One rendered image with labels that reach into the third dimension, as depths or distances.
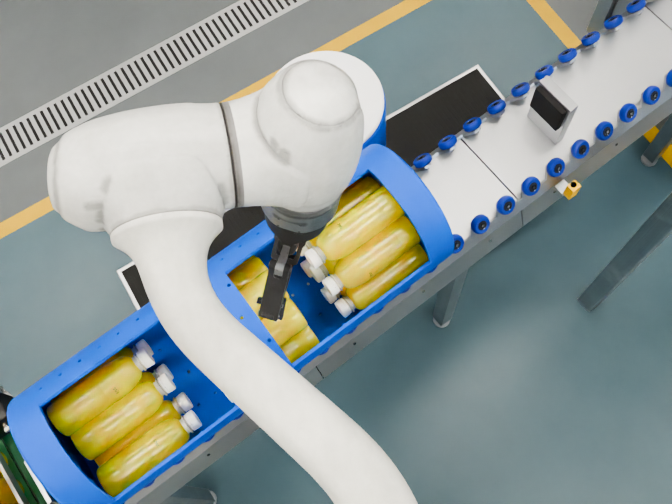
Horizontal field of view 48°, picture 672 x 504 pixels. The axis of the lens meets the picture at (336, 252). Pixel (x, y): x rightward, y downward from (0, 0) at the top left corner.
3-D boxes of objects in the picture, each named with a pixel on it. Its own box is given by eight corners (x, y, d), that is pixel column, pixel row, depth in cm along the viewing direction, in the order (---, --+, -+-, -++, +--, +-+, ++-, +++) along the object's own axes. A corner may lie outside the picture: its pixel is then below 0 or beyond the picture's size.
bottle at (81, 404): (43, 400, 144) (128, 339, 147) (66, 424, 147) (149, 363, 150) (46, 420, 138) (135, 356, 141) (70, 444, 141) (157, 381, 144)
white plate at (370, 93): (256, 61, 176) (257, 64, 178) (272, 165, 167) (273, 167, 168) (372, 40, 176) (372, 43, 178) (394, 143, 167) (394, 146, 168)
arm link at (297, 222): (248, 199, 77) (247, 223, 82) (332, 225, 77) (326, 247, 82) (274, 128, 81) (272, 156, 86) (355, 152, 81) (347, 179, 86)
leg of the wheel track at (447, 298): (453, 321, 258) (473, 263, 199) (440, 331, 257) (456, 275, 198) (442, 308, 260) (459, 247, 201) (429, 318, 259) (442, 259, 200)
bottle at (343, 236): (409, 219, 149) (330, 277, 146) (387, 198, 153) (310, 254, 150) (403, 198, 143) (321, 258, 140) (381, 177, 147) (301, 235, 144)
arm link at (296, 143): (339, 125, 82) (219, 141, 79) (361, 31, 68) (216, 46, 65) (362, 213, 78) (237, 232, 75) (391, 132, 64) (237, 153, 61)
